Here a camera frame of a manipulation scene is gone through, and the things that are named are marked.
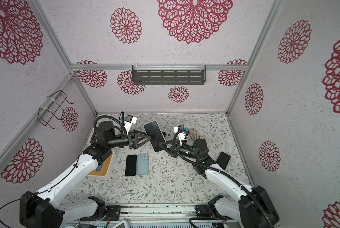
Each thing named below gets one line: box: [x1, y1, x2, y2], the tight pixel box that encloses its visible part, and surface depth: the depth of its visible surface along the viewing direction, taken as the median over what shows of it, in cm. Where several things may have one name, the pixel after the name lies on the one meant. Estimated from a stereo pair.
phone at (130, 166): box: [124, 154, 137, 177], surface depth 94 cm
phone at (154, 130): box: [143, 120, 167, 152], surface depth 68 cm
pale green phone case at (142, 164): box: [136, 152, 149, 176], surface depth 94 cm
